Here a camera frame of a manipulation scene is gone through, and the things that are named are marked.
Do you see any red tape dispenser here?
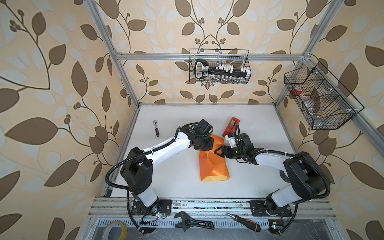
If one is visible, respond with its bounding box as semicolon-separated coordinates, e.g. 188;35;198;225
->
223;117;241;137

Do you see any aluminium front rail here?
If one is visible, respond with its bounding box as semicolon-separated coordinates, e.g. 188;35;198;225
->
86;197;340;220

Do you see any black socket set holder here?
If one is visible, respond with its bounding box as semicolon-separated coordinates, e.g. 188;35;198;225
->
192;59;252;82

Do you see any black orange screwdriver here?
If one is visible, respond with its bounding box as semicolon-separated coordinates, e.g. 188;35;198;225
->
227;213;261;232

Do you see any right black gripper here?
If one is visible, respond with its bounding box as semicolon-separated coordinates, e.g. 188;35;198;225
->
214;145;245;159

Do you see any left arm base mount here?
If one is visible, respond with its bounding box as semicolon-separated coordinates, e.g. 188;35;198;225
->
131;199;173;217

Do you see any black adjustable wrench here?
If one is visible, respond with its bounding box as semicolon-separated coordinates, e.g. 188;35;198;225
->
174;211;215;232

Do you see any yellow orange wrapping paper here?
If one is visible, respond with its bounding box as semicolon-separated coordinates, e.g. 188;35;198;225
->
199;135;230;182

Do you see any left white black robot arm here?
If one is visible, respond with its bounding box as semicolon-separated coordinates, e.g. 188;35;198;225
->
105;120;214;209

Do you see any small red-handled ratchet wrench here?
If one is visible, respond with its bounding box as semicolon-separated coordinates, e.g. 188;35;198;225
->
153;120;160;137

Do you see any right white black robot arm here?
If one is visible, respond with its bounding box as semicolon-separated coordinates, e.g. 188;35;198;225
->
213;134;331;208

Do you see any black wire basket back wall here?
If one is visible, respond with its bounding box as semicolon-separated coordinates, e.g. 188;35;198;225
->
189;48;252;85

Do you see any clear packing tape roll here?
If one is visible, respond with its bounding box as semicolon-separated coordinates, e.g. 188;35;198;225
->
101;221;128;240

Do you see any black wire basket wall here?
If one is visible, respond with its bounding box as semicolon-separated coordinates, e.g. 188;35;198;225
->
189;48;252;85
284;62;364;130

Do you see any red cap in basket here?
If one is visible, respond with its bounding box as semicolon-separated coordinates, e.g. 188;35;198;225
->
293;86;303;96

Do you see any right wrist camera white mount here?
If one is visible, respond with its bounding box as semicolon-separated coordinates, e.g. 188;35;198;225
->
225;125;240;148

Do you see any black wire basket right wall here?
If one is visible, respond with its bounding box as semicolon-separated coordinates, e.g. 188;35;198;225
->
284;62;364;130

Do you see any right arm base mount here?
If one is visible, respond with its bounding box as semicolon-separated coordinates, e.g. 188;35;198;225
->
249;194;293;217

